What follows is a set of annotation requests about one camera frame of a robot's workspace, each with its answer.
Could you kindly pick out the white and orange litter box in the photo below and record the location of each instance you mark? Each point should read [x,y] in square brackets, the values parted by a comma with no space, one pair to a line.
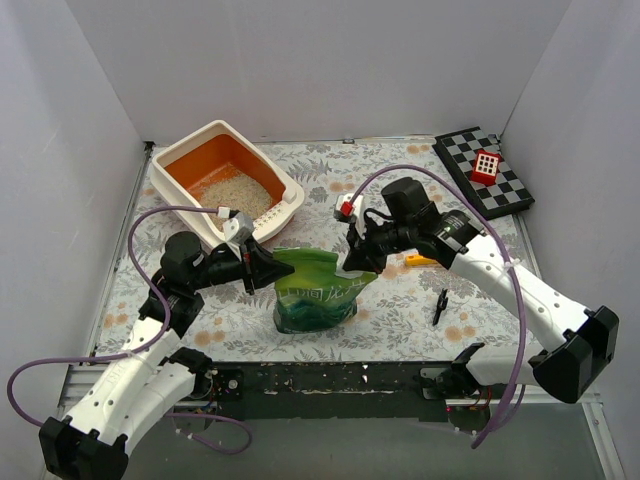
[216,152]

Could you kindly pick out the small black clip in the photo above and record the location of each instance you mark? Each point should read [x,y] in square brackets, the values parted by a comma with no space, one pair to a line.
[441,305]

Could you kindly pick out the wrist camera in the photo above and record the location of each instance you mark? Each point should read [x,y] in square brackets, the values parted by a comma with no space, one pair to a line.
[347,208]
[237,226]

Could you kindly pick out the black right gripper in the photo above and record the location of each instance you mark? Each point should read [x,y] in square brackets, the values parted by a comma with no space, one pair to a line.
[362,248]

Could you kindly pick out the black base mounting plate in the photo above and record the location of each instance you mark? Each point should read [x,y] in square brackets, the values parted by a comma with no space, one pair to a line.
[346,390]

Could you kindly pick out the yellow plastic litter scoop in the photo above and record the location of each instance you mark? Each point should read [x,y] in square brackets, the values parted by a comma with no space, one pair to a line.
[417,260]

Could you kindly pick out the black and grey checkerboard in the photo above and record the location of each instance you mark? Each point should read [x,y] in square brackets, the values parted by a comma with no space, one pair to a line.
[458,150]

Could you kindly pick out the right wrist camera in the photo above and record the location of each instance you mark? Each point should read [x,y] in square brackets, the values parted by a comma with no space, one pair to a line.
[347,208]

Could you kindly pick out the red grid block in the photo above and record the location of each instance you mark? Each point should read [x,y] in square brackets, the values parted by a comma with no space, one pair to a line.
[486,167]

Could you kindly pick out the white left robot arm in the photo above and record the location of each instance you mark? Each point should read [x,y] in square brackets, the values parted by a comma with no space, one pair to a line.
[96,437]

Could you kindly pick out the floral patterned table mat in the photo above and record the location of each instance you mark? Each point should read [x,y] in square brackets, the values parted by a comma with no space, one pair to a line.
[394,314]

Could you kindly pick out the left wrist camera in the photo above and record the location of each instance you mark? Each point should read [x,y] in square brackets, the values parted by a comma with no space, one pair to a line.
[237,226]

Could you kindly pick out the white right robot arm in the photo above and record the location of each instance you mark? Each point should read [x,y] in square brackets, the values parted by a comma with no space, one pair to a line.
[573,343]

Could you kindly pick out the green cat litter bag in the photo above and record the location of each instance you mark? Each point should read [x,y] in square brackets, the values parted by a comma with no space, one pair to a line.
[319,295]

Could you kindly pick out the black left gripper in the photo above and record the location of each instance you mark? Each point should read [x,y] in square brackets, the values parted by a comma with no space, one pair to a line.
[249,268]

